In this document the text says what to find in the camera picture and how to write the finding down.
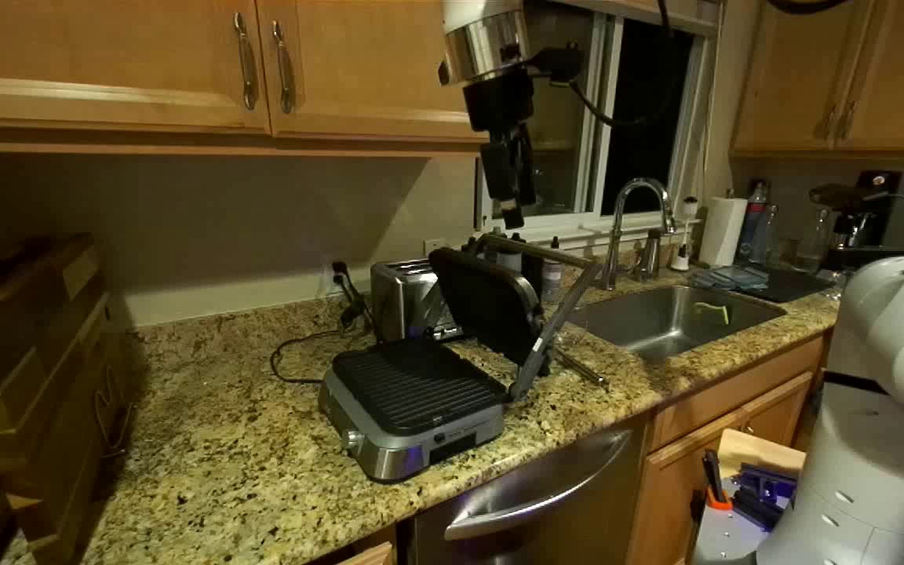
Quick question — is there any metal cabinet door handle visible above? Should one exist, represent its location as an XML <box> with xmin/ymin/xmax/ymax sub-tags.
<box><xmin>230</xmin><ymin>8</ymin><xmax>264</xmax><ymax>113</ymax></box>
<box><xmin>267</xmin><ymin>17</ymin><xmax>301</xmax><ymax>117</ymax></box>

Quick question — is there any blue spray bottle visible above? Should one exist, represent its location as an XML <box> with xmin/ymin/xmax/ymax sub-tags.
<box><xmin>741</xmin><ymin>176</ymin><xmax>783</xmax><ymax>268</ymax></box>

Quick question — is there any chrome kitchen faucet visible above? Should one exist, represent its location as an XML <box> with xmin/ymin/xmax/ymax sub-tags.
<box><xmin>600</xmin><ymin>176</ymin><xmax>681</xmax><ymax>291</ymax></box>

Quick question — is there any wooden drawer cabinet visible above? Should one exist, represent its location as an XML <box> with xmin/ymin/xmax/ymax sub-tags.
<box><xmin>328</xmin><ymin>532</ymin><xmax>405</xmax><ymax>565</ymax></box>

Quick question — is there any stainless steel dishwasher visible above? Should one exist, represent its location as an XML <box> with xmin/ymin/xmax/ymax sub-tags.
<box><xmin>405</xmin><ymin>417</ymin><xmax>650</xmax><ymax>565</ymax></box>

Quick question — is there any white paper towel roll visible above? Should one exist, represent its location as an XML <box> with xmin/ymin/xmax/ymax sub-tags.
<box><xmin>697</xmin><ymin>193</ymin><xmax>749</xmax><ymax>270</ymax></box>

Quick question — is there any black coffee machine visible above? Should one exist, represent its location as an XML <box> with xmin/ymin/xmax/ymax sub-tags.
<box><xmin>806</xmin><ymin>171</ymin><xmax>904</xmax><ymax>276</ymax></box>

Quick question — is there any stainless grill sandwich maker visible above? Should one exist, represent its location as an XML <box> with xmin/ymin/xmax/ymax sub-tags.
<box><xmin>317</xmin><ymin>246</ymin><xmax>602</xmax><ymax>488</ymax></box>

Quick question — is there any wooden upper corner cabinet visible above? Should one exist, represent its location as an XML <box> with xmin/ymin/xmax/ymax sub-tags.
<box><xmin>729</xmin><ymin>0</ymin><xmax>904</xmax><ymax>162</ymax></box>

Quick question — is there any white wall outlet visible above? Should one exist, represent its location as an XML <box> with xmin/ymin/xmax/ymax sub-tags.
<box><xmin>317</xmin><ymin>257</ymin><xmax>358</xmax><ymax>306</ymax></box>

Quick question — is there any white framed kitchen window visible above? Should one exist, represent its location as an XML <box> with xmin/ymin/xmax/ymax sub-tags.
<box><xmin>470</xmin><ymin>0</ymin><xmax>719</xmax><ymax>242</ymax></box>

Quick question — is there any small wooden box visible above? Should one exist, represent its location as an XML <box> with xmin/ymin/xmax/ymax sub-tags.
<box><xmin>713</xmin><ymin>423</ymin><xmax>813</xmax><ymax>484</ymax></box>

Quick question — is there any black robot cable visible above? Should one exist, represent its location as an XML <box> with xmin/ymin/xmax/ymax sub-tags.
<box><xmin>563</xmin><ymin>77</ymin><xmax>626</xmax><ymax>136</ymax></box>

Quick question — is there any dark wooden box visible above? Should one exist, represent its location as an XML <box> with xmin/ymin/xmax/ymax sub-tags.
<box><xmin>0</xmin><ymin>231</ymin><xmax>144</xmax><ymax>565</ymax></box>

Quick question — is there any wrist mounted camera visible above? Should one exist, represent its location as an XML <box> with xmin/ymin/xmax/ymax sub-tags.
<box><xmin>523</xmin><ymin>43</ymin><xmax>588</xmax><ymax>89</ymax></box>

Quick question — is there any wooden upper cabinet double door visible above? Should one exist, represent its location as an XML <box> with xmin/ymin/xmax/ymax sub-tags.
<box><xmin>0</xmin><ymin>0</ymin><xmax>490</xmax><ymax>162</ymax></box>

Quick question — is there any stainless steel sink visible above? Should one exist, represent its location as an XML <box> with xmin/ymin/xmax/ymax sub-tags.
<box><xmin>573</xmin><ymin>278</ymin><xmax>790</xmax><ymax>369</ymax></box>

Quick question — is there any white soap bottle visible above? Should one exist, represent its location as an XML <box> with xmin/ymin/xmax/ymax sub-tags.
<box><xmin>667</xmin><ymin>193</ymin><xmax>704</xmax><ymax>276</ymax></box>

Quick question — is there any blue plastic item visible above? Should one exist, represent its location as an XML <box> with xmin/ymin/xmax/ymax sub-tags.
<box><xmin>730</xmin><ymin>462</ymin><xmax>802</xmax><ymax>532</ymax></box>

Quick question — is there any white sport bottle black cap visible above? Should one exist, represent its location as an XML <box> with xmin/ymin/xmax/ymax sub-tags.
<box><xmin>490</xmin><ymin>231</ymin><xmax>529</xmax><ymax>278</ymax></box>

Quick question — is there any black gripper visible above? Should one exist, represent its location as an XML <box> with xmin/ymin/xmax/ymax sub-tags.
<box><xmin>459</xmin><ymin>62</ymin><xmax>544</xmax><ymax>231</ymax></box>

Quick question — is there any black appliance power cord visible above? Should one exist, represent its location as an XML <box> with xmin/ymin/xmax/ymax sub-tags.
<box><xmin>267</xmin><ymin>273</ymin><xmax>373</xmax><ymax>389</ymax></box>

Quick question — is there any wooden under-sink cabinet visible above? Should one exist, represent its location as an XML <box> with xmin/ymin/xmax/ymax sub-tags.
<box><xmin>626</xmin><ymin>331</ymin><xmax>835</xmax><ymax>565</ymax></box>

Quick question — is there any dark dish drying mat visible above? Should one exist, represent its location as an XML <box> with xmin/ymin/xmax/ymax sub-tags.
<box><xmin>689</xmin><ymin>259</ymin><xmax>843</xmax><ymax>307</ymax></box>

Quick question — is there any stainless steel toaster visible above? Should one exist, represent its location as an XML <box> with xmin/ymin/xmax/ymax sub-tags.
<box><xmin>368</xmin><ymin>254</ymin><xmax>463</xmax><ymax>348</ymax></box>

